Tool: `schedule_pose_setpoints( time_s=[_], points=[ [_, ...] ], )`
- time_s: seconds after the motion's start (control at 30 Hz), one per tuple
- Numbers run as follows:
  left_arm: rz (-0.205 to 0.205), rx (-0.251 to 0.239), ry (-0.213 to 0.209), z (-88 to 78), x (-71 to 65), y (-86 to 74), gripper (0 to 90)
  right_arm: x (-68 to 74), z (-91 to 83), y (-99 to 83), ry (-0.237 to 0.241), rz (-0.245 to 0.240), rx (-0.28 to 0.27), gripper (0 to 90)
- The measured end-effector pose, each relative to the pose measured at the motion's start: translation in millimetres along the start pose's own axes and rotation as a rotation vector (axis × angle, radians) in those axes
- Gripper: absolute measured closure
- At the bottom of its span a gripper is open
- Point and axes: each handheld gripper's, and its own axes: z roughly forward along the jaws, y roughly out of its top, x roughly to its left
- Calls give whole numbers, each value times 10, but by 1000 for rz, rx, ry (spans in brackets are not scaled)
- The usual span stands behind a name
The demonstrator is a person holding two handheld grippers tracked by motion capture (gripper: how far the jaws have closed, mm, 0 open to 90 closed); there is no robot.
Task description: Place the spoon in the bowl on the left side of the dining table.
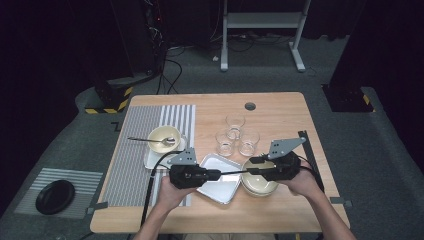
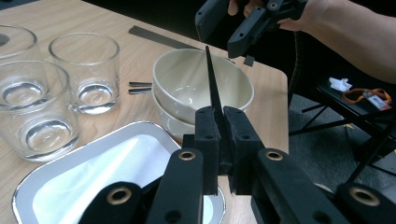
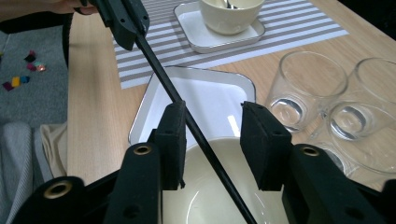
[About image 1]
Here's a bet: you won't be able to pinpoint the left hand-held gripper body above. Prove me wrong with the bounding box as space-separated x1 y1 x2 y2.
167 147 208 191

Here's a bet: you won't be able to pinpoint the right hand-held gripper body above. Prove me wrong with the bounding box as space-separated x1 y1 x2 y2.
264 136 307 183

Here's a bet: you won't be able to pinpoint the white square plate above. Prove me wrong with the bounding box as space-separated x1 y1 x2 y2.
143 135 188 170
196 153 242 205

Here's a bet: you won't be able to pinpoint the cream bowl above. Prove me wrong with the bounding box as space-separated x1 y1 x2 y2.
147 125 182 155
244 188 278 198
241 159 280 194

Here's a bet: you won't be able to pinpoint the person's right hand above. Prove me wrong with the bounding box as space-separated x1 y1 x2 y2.
277 160 323 198

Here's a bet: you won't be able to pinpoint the person's left hand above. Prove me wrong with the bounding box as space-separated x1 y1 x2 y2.
155 177 198 213

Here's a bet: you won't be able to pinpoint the clear drinking glass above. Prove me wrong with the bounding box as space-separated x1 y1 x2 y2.
225 113 247 140
238 130 261 158
215 130 236 158

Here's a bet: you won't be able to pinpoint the grey tape piece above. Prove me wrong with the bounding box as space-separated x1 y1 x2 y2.
329 196 353 208

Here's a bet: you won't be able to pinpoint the striped grey white placemat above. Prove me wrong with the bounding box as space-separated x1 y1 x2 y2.
103 104 197 208

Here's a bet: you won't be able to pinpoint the black stand base hazard tape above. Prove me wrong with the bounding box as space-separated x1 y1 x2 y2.
320 83 376 113
84 78 134 115

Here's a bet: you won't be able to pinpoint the small striped grey mat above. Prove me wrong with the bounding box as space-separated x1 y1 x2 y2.
13 167 104 220

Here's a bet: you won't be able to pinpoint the black round dish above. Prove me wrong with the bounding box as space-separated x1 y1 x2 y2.
35 179 76 216

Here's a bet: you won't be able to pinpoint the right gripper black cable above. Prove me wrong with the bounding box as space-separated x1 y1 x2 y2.
296 154 326 194

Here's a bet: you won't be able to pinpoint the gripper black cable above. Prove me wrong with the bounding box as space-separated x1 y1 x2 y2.
296 154 326 194
139 150 184 228

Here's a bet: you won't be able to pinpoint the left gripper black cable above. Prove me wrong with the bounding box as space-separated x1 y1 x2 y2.
139 150 184 228

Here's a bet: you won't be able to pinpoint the black looped cables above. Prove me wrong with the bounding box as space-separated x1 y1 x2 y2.
154 46 184 95

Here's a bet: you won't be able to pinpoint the tangled dark cables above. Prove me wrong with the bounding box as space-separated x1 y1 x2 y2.
228 31 296 53

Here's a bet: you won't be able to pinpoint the white metal stand frame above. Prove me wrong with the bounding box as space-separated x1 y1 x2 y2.
219 0 313 73

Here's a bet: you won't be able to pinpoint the dark equipment rack with wires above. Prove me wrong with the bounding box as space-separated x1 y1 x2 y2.
143 0 169 76

